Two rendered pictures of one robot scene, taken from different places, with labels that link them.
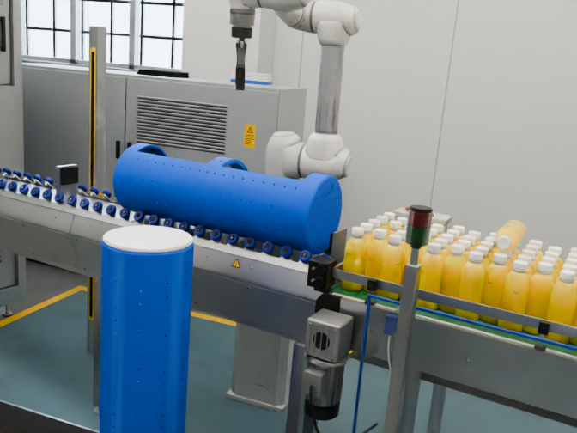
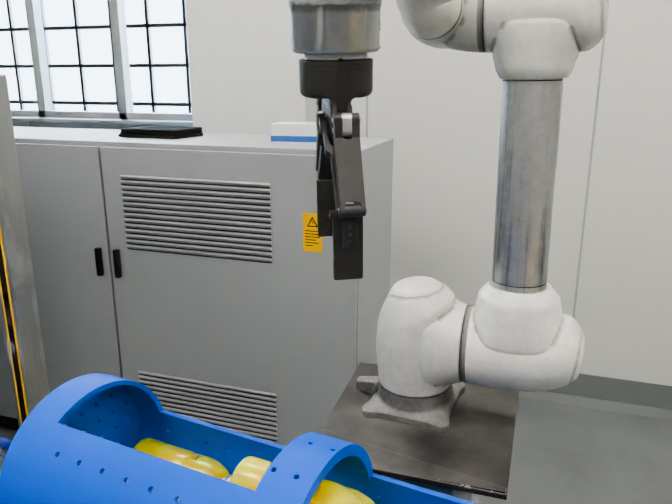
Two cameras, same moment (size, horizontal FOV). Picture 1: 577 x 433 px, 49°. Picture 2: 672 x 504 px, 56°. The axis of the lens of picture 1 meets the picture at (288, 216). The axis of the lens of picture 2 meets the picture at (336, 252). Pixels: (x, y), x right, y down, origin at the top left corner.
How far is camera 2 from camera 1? 1.69 m
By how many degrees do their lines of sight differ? 2
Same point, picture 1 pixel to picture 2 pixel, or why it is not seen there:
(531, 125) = not seen: outside the picture
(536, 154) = not seen: outside the picture
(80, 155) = (43, 272)
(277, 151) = (409, 334)
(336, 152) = (554, 334)
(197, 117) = (222, 205)
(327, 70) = (527, 144)
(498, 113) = not seen: outside the picture
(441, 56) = (586, 66)
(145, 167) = (76, 488)
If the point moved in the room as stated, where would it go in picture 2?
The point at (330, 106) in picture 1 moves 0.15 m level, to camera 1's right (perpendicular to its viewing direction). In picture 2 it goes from (535, 229) to (619, 229)
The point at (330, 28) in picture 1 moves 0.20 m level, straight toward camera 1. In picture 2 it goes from (536, 38) to (580, 29)
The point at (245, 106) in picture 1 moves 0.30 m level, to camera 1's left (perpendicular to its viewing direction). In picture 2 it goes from (300, 183) to (216, 183)
